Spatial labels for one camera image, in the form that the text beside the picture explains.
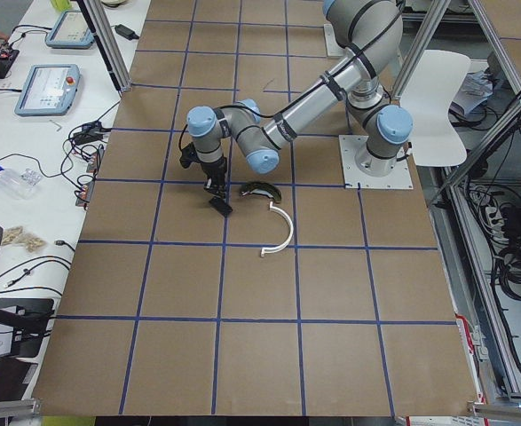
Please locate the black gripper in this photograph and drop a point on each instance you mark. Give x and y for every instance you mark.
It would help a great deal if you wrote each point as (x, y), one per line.
(213, 169)

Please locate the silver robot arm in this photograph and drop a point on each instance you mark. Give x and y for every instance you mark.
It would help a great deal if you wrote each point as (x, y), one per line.
(369, 33)

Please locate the black brake pad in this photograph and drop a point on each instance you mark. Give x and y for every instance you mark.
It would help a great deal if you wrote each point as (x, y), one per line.
(221, 206)

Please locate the green brake shoe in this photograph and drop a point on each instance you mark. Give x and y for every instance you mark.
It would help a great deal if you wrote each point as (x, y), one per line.
(261, 188)

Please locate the black power adapter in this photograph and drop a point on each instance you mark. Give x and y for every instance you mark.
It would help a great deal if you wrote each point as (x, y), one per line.
(126, 32)

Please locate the blue teach pendant near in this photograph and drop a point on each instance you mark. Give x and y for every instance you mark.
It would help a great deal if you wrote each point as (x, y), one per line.
(49, 90)

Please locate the blue teach pendant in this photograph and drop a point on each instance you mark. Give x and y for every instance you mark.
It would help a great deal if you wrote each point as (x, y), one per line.
(70, 32)
(49, 90)

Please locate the clear plastic water bottle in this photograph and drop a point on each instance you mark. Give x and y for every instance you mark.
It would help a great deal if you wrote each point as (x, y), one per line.
(19, 185)

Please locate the bag of wooden pieces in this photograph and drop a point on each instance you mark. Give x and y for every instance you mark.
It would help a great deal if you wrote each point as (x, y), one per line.
(17, 236)

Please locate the blue teach pendant far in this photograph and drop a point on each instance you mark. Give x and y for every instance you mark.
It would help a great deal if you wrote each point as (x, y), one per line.
(70, 32)

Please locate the white chair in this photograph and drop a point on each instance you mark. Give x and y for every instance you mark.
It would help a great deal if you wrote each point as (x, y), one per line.
(428, 95)

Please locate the aluminium frame post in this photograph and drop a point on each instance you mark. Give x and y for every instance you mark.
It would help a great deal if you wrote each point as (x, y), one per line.
(97, 22)

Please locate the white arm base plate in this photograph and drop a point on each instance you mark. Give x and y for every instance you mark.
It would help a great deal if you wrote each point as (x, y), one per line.
(361, 170)
(333, 49)

